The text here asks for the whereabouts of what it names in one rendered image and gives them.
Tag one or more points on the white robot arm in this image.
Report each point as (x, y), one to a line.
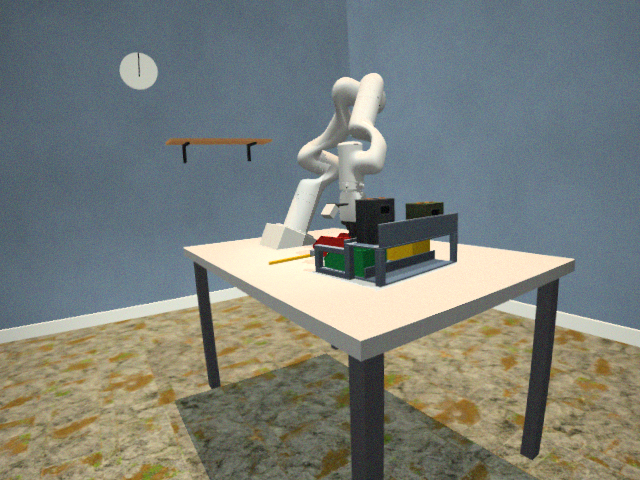
(352, 163)

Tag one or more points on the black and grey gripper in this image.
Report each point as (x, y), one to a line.
(347, 213)

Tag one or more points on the dark grey metal shelf rack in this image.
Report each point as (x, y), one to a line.
(392, 235)

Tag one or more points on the red bin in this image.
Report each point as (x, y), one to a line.
(332, 241)

